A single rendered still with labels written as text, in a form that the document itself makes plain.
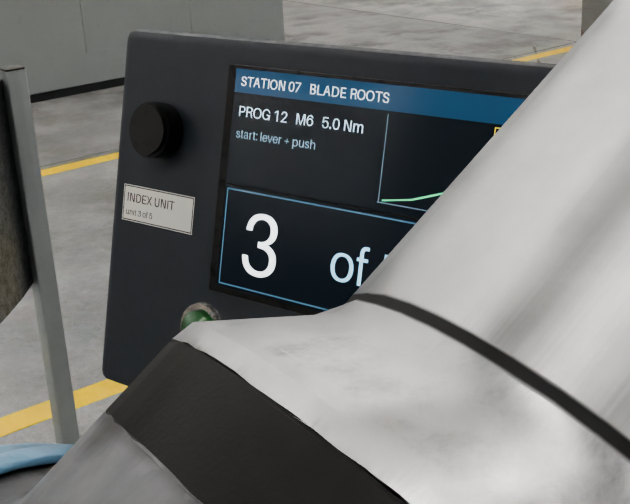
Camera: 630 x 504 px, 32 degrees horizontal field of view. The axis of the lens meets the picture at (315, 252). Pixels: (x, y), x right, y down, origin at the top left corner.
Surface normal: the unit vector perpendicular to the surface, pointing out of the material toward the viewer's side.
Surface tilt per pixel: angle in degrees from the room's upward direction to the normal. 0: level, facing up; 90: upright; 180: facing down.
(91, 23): 90
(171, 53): 75
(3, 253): 90
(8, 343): 0
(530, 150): 36
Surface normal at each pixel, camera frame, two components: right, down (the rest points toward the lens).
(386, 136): -0.59, 0.07
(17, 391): -0.05, -0.93
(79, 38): 0.61, 0.25
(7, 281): 0.99, -0.01
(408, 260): -0.68, -0.69
